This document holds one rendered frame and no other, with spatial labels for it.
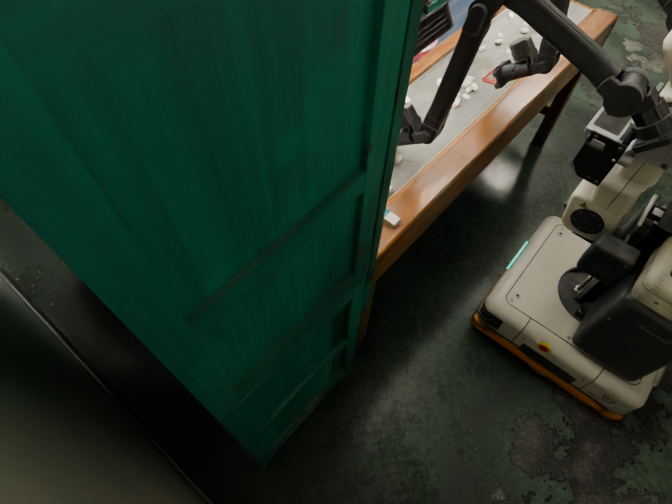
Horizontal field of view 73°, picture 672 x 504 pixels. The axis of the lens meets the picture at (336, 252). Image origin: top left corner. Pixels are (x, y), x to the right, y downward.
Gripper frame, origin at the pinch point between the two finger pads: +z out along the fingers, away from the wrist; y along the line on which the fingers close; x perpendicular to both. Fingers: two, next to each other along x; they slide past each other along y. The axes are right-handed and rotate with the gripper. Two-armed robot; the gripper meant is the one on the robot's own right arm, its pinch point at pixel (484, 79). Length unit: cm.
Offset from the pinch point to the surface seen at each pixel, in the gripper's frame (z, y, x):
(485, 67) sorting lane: 10.7, -17.1, 1.0
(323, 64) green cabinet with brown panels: -64, 111, -43
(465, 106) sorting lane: 5.2, 8.8, 5.5
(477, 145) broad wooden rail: -8.2, 26.1, 13.7
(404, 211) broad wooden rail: -7, 67, 13
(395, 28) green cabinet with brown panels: -65, 98, -42
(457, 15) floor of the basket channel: 41, -51, -17
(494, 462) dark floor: -12, 87, 118
